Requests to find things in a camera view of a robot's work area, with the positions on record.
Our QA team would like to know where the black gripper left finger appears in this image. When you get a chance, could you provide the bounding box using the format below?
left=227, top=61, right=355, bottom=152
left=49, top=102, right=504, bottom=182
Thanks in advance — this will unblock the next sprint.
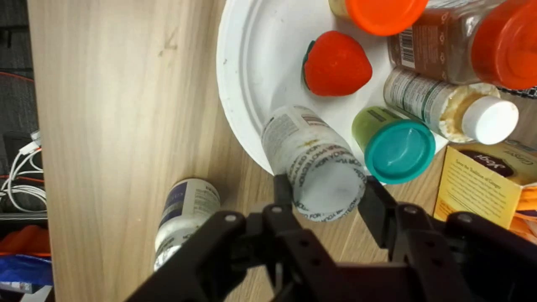
left=125, top=172, right=305, bottom=302

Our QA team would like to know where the brown spice jar orange lid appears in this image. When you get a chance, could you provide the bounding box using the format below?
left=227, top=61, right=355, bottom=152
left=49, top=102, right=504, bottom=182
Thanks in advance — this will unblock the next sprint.
left=385, top=0, right=537, bottom=92

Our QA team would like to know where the red bag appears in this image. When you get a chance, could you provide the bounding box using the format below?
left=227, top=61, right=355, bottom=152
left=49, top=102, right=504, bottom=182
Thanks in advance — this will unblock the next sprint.
left=0, top=222, right=53, bottom=258

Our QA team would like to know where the blue box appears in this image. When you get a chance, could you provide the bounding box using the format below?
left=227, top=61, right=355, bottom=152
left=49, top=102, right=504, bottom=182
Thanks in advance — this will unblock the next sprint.
left=0, top=253, right=56, bottom=295

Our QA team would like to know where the open yellow tea box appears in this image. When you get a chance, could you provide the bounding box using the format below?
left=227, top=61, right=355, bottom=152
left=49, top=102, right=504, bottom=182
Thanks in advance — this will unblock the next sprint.
left=432, top=140, right=537, bottom=241

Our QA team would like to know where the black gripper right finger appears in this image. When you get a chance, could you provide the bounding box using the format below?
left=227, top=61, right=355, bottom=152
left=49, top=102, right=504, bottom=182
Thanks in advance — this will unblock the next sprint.
left=358, top=176, right=537, bottom=302

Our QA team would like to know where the red toy strawberry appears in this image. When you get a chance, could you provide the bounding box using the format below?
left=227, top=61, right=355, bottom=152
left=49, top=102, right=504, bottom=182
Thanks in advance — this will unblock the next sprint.
left=303, top=30, right=375, bottom=97

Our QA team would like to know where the white pill bottle blue label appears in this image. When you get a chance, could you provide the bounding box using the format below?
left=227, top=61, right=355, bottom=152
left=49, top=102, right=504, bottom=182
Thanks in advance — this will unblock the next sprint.
left=261, top=103, right=370, bottom=222
left=154, top=176, right=224, bottom=273

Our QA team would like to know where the white paper plate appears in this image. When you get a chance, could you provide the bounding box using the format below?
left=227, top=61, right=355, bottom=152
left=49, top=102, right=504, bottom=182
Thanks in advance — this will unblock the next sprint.
left=216, top=0, right=451, bottom=174

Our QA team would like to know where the slim cream bottle white cap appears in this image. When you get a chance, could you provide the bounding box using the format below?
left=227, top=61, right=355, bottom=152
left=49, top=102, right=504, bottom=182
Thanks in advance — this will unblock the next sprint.
left=383, top=66, right=521, bottom=145

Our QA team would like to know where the small yellow tub orange lid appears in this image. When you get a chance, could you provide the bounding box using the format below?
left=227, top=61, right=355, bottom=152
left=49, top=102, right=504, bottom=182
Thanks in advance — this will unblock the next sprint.
left=328, top=0, right=430, bottom=38

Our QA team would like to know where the white cable bundle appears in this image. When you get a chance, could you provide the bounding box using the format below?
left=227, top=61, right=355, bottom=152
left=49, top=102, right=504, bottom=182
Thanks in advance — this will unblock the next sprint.
left=0, top=130, right=49, bottom=214

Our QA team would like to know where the small green tub teal lid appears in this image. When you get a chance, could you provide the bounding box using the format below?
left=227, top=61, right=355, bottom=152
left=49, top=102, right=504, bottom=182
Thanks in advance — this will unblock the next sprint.
left=352, top=105, right=439, bottom=186

